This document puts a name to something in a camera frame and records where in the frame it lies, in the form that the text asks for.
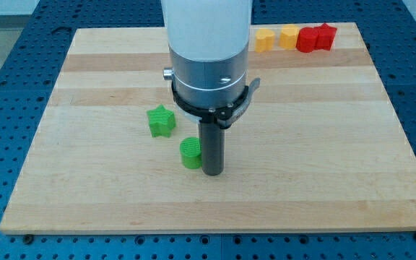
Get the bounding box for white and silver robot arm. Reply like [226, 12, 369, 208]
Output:
[161, 0, 253, 108]

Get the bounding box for red star block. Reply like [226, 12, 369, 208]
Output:
[314, 23, 337, 51]

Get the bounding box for light wooden board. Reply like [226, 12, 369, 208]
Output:
[0, 22, 416, 235]

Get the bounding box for green star block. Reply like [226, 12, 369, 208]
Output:
[147, 105, 176, 137]

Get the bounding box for red cylinder block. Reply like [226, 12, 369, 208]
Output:
[296, 27, 319, 53]

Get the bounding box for green cylinder block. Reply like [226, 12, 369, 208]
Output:
[179, 136, 202, 169]

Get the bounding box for blue perforated metal table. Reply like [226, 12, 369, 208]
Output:
[0, 0, 416, 259]

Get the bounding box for yellow heart block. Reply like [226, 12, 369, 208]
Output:
[255, 28, 275, 53]

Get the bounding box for black cylindrical pointer tool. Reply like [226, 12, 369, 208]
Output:
[199, 123, 225, 176]

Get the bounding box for yellow hexagon block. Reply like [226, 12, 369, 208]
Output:
[279, 24, 300, 50]

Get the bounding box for black clamp ring with lever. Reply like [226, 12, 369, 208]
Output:
[170, 77, 261, 130]

